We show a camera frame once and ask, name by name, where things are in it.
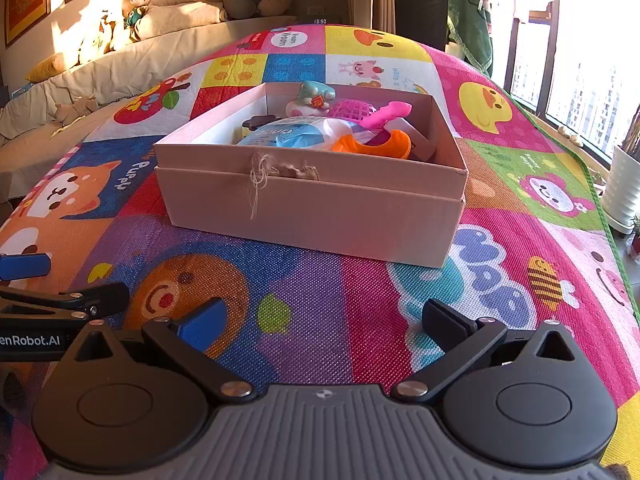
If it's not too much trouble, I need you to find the beige sofa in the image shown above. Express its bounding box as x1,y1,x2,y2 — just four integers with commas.
0,5,301,147

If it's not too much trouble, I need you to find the pink toy strainer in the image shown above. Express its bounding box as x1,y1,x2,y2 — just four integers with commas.
327,99,414,131

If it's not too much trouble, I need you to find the small red white figurine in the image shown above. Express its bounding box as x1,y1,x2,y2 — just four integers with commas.
285,97,332,119

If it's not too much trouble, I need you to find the beige pillow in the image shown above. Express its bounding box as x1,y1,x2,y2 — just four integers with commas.
136,0,233,41

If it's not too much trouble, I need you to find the beige plush dog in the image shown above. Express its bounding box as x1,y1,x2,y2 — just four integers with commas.
54,94,100,125

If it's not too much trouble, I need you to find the white plant pot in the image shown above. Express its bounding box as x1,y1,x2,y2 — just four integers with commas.
600,144,640,235

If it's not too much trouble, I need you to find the teal toy figure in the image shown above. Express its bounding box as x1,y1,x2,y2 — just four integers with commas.
298,80,337,107

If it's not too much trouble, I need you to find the dark tall column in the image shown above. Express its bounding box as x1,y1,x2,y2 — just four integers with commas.
392,0,449,52

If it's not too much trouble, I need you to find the green hanging garment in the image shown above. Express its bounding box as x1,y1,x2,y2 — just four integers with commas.
446,0,496,79

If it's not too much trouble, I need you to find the orange plastic toy scoop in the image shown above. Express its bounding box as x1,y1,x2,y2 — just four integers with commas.
331,129,412,161

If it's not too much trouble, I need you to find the chicken plush toy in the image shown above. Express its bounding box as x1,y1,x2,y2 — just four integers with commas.
123,0,150,29

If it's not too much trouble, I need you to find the yellow pillow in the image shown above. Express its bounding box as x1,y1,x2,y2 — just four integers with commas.
25,52,67,84

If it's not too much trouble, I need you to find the blue wet wipes packet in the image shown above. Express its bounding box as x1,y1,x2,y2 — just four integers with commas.
236,114,363,154

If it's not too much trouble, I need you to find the colourful cartoon play mat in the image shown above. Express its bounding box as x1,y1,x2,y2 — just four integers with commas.
0,22,640,480

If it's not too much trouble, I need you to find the cream plush toy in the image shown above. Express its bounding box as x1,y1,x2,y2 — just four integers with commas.
97,9,132,54

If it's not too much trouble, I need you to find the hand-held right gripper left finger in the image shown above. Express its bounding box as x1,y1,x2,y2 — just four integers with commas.
65,297,253,406

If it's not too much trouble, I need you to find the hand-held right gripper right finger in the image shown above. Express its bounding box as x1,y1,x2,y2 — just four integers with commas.
392,299,576,406

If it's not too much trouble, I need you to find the pale pink cardboard box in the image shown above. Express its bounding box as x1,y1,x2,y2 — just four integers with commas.
152,81,469,269

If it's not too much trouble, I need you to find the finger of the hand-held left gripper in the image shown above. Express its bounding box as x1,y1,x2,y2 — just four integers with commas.
0,281,131,331
0,253,53,282

